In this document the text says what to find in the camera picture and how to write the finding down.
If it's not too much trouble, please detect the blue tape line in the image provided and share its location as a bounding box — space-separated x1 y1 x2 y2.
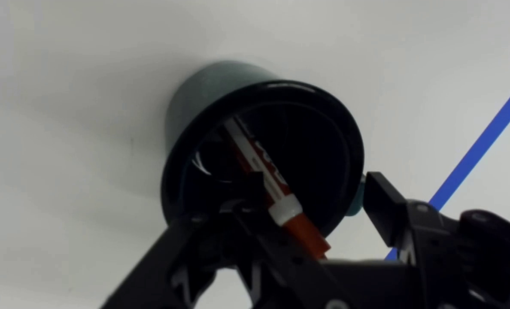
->
383 72 510 263

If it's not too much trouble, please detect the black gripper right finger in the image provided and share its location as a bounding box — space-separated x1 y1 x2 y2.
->
364 170 510 309

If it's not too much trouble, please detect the orange capped sharpie marker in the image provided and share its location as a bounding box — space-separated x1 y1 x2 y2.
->
225 115 331 261

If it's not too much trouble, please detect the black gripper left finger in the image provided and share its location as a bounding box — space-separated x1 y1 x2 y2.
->
100 170 347 309

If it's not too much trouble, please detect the dark teal mug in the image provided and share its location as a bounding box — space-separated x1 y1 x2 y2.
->
160 58 368 242

